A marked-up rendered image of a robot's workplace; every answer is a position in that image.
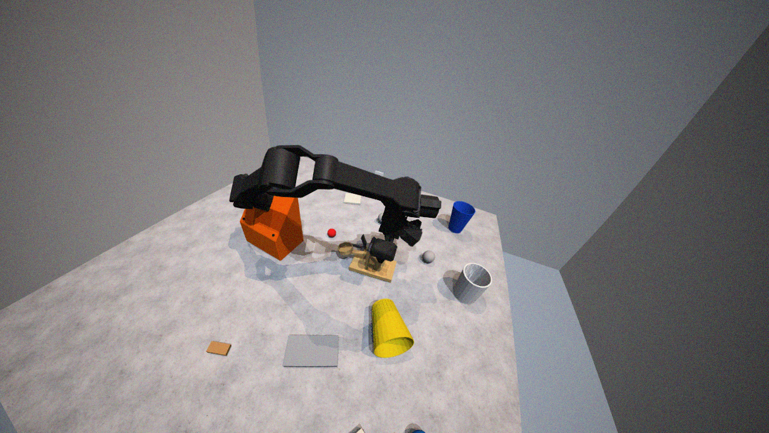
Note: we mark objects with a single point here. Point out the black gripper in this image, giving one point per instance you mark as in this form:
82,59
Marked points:
386,249

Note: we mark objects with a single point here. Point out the blue plastic cup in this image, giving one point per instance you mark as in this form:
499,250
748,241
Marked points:
461,214

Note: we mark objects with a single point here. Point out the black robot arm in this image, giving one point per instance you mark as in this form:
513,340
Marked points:
278,174

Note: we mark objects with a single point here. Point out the white cup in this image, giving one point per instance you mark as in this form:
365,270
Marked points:
473,281

